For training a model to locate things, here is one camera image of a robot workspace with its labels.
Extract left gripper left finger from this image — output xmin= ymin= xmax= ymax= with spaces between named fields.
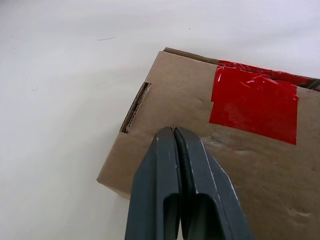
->
xmin=126 ymin=126 xmax=182 ymax=240

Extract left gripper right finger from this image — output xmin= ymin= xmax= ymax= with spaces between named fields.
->
xmin=174 ymin=127 xmax=255 ymax=240

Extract brown cardboard box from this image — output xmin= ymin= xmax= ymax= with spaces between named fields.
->
xmin=96 ymin=46 xmax=320 ymax=240

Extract red tape patch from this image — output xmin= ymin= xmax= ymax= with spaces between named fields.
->
xmin=208 ymin=59 xmax=317 ymax=146

